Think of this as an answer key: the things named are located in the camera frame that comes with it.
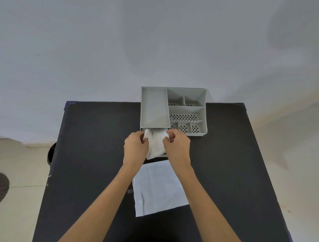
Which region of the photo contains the black round bin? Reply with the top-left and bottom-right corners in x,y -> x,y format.
47,142 -> 58,167

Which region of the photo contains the person's right forearm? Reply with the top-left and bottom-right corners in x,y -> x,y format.
171,162 -> 242,242

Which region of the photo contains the grey plastic organizer tray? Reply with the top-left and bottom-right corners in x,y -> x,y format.
140,86 -> 208,137

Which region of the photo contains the flat white paper napkin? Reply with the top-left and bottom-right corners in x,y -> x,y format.
132,160 -> 190,217

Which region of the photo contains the white tissue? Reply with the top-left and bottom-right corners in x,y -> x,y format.
143,128 -> 172,160

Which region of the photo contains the person's right hand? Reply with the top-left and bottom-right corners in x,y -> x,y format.
162,129 -> 191,169

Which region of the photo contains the person's left forearm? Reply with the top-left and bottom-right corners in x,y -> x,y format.
58,163 -> 143,242

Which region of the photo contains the dark round floor mat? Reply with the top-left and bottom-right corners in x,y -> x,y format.
0,172 -> 10,203

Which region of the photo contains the person's left hand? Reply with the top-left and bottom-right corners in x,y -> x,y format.
123,131 -> 149,168

